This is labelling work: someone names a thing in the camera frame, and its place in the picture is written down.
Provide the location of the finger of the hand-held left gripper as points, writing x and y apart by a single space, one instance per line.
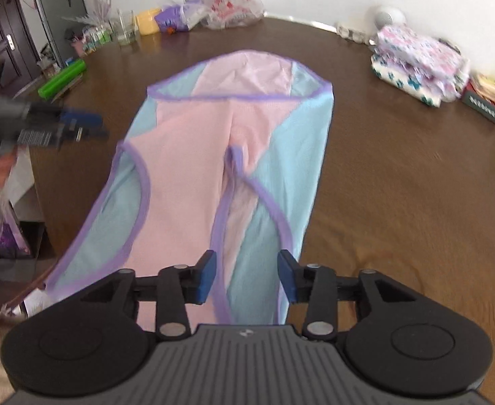
83 121

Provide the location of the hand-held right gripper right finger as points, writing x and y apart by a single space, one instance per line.
289 280

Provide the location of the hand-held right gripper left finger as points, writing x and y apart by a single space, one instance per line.
204 280

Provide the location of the pink blue purple-trimmed garment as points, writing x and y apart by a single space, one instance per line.
180 156

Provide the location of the green roll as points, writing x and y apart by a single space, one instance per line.
61 78

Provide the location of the dark brown door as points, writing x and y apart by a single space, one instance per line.
2 38

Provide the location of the group of small green bottles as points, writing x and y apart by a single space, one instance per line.
95 39

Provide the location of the clear glass cup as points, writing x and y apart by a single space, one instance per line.
126 29

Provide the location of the silver artificial plant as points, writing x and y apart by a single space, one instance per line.
91 12

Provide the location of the yellow block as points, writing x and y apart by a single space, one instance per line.
147 22

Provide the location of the purple packet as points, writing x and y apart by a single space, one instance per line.
175 17

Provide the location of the cardboard box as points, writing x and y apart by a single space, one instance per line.
24 265

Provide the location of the clear plastic bag red print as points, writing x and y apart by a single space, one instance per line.
230 6

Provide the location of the folded white teal-print cloth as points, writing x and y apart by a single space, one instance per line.
403 80

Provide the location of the clear glass ornament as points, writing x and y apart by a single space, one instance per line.
353 33

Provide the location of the dark patterned box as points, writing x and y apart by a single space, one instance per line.
481 103

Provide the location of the yellowish packets stack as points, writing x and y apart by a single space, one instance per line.
488 84

